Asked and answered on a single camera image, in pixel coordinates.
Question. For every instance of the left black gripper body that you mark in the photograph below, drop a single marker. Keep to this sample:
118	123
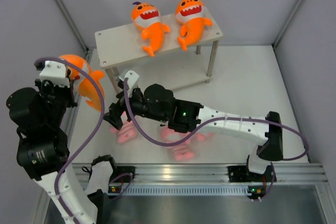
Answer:
59	96

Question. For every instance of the orange shark plush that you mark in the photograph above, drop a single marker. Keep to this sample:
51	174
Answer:
191	15
147	19
82	85

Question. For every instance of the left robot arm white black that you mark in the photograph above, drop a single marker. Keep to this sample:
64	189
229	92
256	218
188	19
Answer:
43	152

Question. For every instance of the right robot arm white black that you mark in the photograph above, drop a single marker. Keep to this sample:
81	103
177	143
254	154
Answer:
159	104

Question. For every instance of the white two-tier wooden shelf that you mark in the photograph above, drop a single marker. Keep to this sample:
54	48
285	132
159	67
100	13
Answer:
119	49

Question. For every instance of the pink striped plush left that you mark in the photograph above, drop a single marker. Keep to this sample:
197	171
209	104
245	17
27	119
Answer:
127	132

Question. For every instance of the pink striped plush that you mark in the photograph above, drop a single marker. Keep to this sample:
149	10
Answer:
180	152
201	137
127	132

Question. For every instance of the pink striped plush centre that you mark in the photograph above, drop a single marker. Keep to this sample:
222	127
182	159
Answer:
180	152

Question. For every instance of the pink striped plush right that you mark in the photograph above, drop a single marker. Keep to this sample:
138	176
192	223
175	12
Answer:
201	137

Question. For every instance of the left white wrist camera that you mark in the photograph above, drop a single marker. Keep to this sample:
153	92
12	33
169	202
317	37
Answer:
56	73

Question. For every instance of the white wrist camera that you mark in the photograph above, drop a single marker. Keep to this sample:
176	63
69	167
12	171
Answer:
132	79
56	73

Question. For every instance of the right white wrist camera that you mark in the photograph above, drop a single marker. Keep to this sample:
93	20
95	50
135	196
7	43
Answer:
132	79

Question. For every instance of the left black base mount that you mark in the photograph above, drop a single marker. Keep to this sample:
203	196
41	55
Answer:
122	174

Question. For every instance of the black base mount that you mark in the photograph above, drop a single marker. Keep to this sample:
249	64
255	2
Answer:
122	174
241	174

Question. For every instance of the aluminium front rail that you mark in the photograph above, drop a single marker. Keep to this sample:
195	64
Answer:
211	180

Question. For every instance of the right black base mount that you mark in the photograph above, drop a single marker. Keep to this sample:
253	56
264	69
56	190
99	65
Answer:
241	174

